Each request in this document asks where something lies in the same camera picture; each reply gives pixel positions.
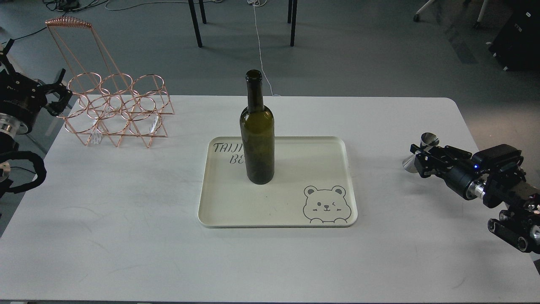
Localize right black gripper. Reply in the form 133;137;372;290
410;144;525;201

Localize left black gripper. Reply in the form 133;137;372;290
0;39;73;134

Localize steel double jigger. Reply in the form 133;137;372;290
402;132;440;174

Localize dark green wine bottle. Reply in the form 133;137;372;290
239;69;275;185

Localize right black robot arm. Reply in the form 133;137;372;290
410;144;540;253

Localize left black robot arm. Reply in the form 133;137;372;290
0;39;73;195

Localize cream bear serving tray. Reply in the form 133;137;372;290
197;136;358;228

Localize black equipment case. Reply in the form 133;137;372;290
489;0;540;71

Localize office chair base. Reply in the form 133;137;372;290
412;0;493;30

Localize black table legs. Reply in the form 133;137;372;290
187;0;299;49

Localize copper wire bottle rack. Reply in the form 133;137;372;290
46;16;175;148

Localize black floor cables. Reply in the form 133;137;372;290
0;0;108;45

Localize white floor cable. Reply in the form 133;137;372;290
247;0;281;97

